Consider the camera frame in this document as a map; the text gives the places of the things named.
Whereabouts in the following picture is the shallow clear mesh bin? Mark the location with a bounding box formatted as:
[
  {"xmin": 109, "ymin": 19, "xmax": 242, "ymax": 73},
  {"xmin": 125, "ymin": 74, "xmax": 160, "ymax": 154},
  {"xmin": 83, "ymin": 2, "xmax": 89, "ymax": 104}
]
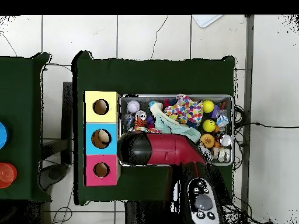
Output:
[{"xmin": 119, "ymin": 93, "xmax": 235, "ymax": 167}]

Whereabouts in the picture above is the wooden box with three holes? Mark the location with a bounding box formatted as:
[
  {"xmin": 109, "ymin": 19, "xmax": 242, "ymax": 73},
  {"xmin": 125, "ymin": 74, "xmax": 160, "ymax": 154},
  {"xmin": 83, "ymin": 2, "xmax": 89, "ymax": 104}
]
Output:
[{"xmin": 83, "ymin": 90, "xmax": 121, "ymax": 187}]

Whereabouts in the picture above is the orange tiger plush ball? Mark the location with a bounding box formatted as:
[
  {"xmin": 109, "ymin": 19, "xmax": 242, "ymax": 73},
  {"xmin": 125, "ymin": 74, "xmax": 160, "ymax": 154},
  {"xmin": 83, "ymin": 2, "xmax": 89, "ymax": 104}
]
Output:
[{"xmin": 134, "ymin": 115, "xmax": 148, "ymax": 129}]

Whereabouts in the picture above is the cream knit cloth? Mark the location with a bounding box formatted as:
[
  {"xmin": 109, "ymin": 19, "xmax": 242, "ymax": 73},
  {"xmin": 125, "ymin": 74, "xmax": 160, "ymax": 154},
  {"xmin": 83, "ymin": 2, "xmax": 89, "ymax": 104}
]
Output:
[{"xmin": 148, "ymin": 102, "xmax": 165, "ymax": 118}]

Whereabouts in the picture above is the mint green knit cloth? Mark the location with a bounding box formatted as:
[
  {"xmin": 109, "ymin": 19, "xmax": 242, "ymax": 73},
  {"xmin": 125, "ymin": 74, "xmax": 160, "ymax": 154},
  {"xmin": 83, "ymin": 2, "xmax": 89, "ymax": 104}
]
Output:
[{"xmin": 154, "ymin": 111, "xmax": 201, "ymax": 144}]

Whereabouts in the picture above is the white baseball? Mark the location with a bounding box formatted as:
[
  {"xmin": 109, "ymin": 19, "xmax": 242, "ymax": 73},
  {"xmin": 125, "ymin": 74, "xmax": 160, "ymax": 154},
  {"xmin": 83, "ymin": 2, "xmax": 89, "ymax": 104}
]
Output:
[{"xmin": 126, "ymin": 100, "xmax": 141, "ymax": 114}]

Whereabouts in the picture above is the yellow smiley ball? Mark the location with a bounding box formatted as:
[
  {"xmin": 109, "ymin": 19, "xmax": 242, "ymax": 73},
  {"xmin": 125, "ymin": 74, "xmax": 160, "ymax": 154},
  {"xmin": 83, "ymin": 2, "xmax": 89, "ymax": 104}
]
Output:
[{"xmin": 202, "ymin": 119, "xmax": 217, "ymax": 133}]

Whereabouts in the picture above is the plain yellow ball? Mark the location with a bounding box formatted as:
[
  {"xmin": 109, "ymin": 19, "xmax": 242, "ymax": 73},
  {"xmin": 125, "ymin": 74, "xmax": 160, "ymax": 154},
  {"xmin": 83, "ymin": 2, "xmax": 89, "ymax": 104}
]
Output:
[{"xmin": 202, "ymin": 99, "xmax": 215, "ymax": 114}]

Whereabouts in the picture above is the silver can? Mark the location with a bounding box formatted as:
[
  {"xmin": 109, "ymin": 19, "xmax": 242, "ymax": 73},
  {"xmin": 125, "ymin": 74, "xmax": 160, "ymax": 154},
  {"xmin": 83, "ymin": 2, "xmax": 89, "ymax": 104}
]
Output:
[{"xmin": 219, "ymin": 134, "xmax": 232, "ymax": 147}]

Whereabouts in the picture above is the white flat tray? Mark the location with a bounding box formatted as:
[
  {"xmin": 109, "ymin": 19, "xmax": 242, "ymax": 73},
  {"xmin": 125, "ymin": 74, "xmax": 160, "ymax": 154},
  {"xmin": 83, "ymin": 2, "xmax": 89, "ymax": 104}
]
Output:
[{"xmin": 191, "ymin": 15, "xmax": 224, "ymax": 29}]

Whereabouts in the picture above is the dark green side table cloth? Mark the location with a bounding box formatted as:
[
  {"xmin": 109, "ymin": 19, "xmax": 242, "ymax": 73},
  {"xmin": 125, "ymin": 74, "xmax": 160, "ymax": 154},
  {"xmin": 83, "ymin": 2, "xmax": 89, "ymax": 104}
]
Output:
[{"xmin": 0, "ymin": 52, "xmax": 53, "ymax": 203}]

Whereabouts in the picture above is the blue plastic cup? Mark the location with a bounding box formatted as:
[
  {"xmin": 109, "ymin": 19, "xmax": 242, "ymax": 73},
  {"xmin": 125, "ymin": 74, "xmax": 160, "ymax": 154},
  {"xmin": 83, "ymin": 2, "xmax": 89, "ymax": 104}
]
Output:
[{"xmin": 0, "ymin": 121, "xmax": 9, "ymax": 150}]

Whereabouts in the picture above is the red plastic cup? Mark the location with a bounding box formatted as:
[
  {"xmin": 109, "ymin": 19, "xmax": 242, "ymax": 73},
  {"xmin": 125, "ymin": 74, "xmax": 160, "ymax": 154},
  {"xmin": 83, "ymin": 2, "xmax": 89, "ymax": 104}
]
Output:
[{"xmin": 0, "ymin": 162, "xmax": 18, "ymax": 189}]

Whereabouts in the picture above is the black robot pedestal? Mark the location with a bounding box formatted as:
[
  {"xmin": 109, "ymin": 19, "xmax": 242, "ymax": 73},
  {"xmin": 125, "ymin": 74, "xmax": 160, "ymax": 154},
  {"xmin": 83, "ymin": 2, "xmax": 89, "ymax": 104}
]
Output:
[{"xmin": 124, "ymin": 200, "xmax": 175, "ymax": 224}]

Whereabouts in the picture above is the thin black cable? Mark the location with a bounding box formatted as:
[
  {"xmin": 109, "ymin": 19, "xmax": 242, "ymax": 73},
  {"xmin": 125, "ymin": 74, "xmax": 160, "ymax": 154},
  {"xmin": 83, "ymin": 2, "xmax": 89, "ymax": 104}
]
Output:
[{"xmin": 234, "ymin": 121, "xmax": 299, "ymax": 129}]

